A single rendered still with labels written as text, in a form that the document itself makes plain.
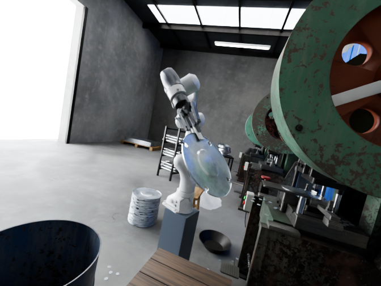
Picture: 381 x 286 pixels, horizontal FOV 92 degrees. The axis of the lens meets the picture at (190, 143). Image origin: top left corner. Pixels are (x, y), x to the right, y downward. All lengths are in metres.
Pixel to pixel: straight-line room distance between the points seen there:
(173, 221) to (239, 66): 7.50
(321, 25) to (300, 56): 0.11
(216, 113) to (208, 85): 1.21
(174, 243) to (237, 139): 6.72
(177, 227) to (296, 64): 1.11
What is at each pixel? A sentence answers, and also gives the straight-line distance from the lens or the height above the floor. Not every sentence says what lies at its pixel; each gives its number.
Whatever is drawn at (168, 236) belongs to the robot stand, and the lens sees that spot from 1.40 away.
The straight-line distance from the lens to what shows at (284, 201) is 1.24.
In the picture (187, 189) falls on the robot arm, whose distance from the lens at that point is 1.26.
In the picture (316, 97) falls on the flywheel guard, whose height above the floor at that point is 1.21.
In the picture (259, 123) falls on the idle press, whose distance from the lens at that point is 2.54.
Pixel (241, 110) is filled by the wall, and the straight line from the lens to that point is 7.88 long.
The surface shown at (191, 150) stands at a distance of 0.72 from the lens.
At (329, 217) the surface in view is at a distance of 1.13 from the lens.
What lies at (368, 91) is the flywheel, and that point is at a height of 1.26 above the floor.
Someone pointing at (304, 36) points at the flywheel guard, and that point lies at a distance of 0.84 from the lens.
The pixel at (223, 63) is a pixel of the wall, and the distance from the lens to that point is 8.40.
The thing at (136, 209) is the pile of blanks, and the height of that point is 0.16.
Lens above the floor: 1.03
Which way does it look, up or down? 5 degrees down
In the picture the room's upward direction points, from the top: 11 degrees clockwise
